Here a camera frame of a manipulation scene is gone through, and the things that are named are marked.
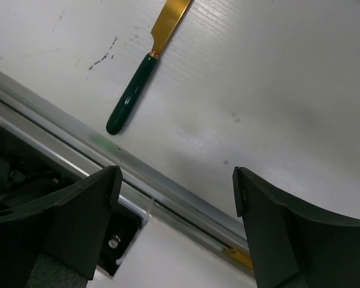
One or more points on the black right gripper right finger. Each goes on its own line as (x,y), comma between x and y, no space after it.
(293,243)

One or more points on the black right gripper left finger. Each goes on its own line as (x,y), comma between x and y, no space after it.
(69,225)

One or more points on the gold knife green handle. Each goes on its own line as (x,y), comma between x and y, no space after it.
(165,25)

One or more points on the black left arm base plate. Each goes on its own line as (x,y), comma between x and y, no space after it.
(26,174)

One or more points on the aluminium front rail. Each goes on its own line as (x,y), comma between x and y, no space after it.
(82,151)

